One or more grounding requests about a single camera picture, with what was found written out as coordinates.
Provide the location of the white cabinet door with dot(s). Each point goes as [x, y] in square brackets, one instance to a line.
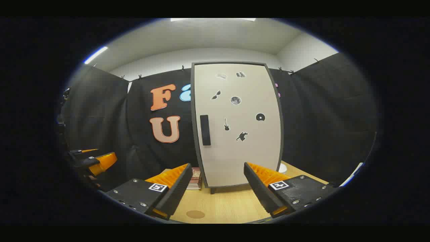
[242, 158]

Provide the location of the black backdrop cloth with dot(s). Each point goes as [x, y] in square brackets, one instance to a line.
[100, 117]

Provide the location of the white round object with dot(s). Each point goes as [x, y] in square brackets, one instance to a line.
[283, 167]

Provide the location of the brown round coaster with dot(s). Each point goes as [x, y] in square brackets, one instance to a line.
[195, 214]

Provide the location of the row of black cloth clips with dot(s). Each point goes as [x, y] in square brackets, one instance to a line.
[183, 67]

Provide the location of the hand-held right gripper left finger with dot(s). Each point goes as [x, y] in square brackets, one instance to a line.
[178, 191]

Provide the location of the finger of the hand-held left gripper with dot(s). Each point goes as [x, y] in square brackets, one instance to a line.
[80, 151]
[105, 163]

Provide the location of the dark grey cabinet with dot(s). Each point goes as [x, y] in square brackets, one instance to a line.
[192, 94]

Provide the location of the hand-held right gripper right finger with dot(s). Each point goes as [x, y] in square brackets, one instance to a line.
[258, 188]

